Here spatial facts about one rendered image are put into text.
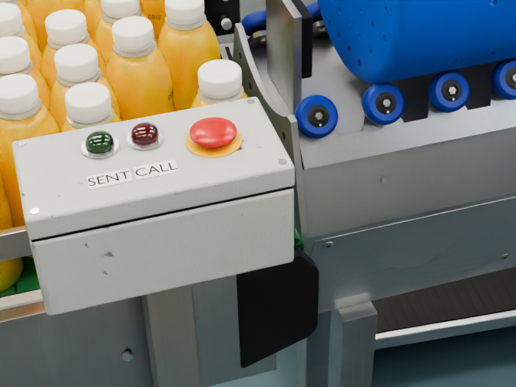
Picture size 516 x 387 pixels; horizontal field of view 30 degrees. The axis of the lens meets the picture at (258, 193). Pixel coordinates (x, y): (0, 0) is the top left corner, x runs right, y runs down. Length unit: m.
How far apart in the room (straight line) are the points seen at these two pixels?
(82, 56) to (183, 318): 0.26
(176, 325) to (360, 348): 0.50
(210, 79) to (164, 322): 0.21
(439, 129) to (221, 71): 0.30
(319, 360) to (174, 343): 0.68
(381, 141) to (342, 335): 0.33
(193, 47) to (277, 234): 0.28
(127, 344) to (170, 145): 0.28
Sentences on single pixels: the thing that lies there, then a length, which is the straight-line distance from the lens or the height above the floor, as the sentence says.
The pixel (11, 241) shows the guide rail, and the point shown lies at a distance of 0.88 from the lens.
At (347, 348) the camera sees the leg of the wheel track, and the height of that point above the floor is 0.57.
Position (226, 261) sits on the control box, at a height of 1.02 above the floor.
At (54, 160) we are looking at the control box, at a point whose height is 1.10.
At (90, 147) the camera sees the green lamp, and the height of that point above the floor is 1.11.
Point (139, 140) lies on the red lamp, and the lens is 0.74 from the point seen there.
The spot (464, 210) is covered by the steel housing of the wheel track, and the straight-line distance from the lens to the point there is 1.13.
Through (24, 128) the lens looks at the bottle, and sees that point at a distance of 0.87.
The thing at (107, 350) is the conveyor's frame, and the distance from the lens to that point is 0.96.
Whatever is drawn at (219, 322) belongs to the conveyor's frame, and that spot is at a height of 0.83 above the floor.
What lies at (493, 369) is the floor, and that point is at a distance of 2.05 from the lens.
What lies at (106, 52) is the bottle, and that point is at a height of 1.03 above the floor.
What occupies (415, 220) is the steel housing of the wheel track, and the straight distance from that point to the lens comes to 1.11.
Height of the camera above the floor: 1.54
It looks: 40 degrees down
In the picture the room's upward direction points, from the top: 2 degrees counter-clockwise
